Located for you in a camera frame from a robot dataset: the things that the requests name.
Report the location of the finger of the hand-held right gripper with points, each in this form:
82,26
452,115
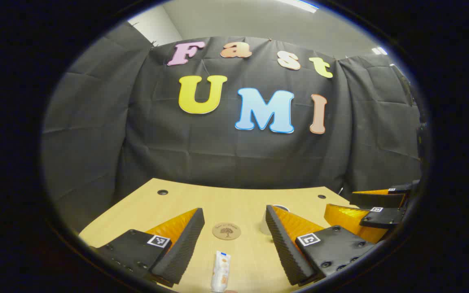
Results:
377,200
381,217

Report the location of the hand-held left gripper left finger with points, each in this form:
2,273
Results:
181,248

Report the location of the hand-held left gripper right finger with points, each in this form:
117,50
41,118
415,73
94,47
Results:
283,248

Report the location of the white toothpaste tube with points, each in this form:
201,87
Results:
221,270

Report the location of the round wooden coaster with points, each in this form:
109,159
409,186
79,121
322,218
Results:
226,230

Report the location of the wooden desktop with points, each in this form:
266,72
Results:
226,203

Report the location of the black backdrop cloth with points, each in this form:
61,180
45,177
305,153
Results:
218,154

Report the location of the small ceiling light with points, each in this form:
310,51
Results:
379,51

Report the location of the long ceiling light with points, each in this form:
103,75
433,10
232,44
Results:
299,5

